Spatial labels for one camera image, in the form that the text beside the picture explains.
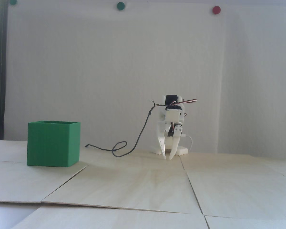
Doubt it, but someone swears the white gripper with motor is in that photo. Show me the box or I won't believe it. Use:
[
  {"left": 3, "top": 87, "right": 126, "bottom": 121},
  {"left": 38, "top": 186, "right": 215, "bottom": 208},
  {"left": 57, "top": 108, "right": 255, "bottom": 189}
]
[{"left": 157, "top": 109, "right": 184, "bottom": 160}]

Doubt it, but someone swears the white robot arm with base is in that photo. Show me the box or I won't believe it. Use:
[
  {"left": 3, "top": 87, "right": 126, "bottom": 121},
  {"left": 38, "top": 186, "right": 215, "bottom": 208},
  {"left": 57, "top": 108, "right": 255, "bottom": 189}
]
[{"left": 151, "top": 95, "right": 189, "bottom": 156}]

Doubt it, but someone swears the green open box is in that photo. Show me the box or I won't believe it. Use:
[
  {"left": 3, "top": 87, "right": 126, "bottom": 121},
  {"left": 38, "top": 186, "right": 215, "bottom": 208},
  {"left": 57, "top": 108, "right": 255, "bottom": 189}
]
[{"left": 27, "top": 121, "right": 81, "bottom": 167}]

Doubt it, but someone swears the white backdrop sheet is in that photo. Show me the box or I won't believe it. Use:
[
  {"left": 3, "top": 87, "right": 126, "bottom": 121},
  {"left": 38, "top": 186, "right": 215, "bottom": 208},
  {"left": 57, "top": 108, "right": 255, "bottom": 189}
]
[{"left": 5, "top": 0, "right": 225, "bottom": 153}]

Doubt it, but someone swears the white power cable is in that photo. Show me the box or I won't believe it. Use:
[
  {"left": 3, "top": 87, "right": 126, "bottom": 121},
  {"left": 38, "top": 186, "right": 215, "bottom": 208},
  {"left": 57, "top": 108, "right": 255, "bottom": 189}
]
[{"left": 184, "top": 134, "right": 193, "bottom": 152}]

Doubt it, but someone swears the thin black camera cable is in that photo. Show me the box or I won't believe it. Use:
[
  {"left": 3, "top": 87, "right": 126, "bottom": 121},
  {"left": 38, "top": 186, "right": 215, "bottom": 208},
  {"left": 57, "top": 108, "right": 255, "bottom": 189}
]
[{"left": 85, "top": 100, "right": 166, "bottom": 157}]

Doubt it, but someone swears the dark window frame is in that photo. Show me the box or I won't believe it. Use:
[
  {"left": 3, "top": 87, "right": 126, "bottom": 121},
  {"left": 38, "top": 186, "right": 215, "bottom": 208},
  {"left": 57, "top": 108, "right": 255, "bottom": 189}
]
[{"left": 0, "top": 0, "right": 9, "bottom": 141}]

